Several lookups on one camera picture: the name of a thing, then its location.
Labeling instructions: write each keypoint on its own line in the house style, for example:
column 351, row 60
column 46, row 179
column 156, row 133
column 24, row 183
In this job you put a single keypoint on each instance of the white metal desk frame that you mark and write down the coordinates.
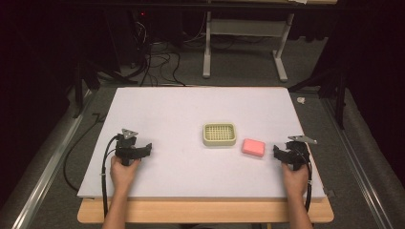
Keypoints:
column 245, row 41

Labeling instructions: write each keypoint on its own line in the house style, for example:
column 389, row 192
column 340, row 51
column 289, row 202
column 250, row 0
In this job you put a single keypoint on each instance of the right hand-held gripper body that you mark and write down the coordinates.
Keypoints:
column 297, row 152

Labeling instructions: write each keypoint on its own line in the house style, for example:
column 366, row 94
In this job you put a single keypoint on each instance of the cream soap dish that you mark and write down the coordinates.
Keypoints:
column 219, row 134

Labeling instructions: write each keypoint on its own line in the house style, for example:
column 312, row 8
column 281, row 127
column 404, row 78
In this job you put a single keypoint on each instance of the white foam board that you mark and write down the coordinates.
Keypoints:
column 191, row 152

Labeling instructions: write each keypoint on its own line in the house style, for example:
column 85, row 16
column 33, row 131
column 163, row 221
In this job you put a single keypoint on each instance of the pink soap bar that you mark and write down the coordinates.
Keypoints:
column 253, row 147

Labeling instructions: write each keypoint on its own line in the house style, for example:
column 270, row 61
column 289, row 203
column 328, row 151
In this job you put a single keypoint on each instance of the person's right hand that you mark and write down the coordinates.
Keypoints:
column 295, row 179

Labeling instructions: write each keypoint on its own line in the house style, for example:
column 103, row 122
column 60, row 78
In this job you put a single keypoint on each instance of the aluminium rail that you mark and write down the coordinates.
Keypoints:
column 47, row 171
column 356, row 165

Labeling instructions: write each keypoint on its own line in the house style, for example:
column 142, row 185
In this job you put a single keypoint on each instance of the wooden table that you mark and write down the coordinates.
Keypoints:
column 203, row 211

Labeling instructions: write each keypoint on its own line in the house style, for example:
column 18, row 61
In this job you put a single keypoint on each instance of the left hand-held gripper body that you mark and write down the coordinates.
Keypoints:
column 126, row 148

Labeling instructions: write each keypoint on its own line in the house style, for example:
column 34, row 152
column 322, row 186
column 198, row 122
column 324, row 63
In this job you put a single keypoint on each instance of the black stand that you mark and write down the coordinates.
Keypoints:
column 83, row 82
column 331, row 89

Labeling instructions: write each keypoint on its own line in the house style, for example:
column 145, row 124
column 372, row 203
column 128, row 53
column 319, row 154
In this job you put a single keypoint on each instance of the person's left hand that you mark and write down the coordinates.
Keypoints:
column 123, row 173

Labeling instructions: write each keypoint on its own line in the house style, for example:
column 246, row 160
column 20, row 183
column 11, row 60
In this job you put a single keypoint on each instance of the crumpled white paper scrap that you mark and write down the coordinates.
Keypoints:
column 301, row 100

